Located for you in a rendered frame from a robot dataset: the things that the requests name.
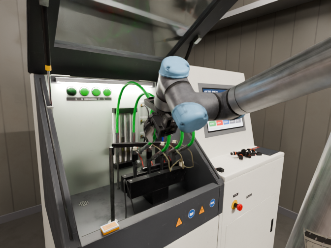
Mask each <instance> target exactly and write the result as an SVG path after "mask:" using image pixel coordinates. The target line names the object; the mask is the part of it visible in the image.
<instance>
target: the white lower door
mask: <svg viewBox="0 0 331 248"><path fill-rule="evenodd" d="M218 221H219V216H216V217H214V218H213V219H211V220H209V221H208V222H206V223H204V224H203V225H201V226H199V227H198V228H196V229H194V230H193V231H191V232H189V233H188V234H186V235H184V236H183V237H181V238H179V239H177V240H176V241H174V242H172V243H171V244H169V245H167V246H166V247H164V248H217V235H218Z"/></svg>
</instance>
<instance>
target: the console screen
mask: <svg viewBox="0 0 331 248"><path fill-rule="evenodd" d="M232 87H234V85H221V84H207V83H198V88H199V92H203V93H221V92H224V91H226V90H228V89H230V88H232ZM245 130H246V126H245V120H244V117H242V118H241V119H236V120H233V121H228V120H222V121H208V122H207V124H206V125H205V126H204V135H205V138H209V137H214V136H219V135H225V134H230V133H235V132H240V131H245Z"/></svg>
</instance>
